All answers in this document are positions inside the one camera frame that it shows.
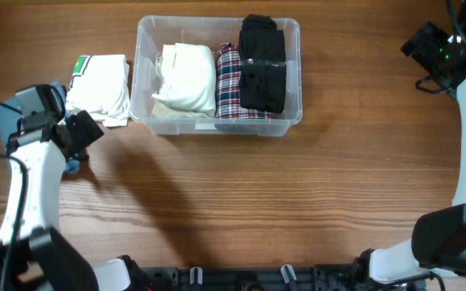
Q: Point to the white cloth green patch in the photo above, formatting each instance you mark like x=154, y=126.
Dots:
x=99, y=86

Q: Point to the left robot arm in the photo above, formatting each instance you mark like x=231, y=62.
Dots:
x=33, y=253

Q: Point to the black cloth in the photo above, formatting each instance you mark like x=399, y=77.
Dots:
x=262, y=52

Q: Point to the cream cloth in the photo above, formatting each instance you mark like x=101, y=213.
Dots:
x=188, y=82

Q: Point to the red blue plaid cloth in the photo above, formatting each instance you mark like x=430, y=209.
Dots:
x=227, y=89

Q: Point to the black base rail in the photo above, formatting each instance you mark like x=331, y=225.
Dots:
x=318, y=278

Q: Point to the clear plastic storage container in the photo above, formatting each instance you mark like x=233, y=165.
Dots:
x=154, y=31

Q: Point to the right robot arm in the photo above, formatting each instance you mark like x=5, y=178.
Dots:
x=437, y=247

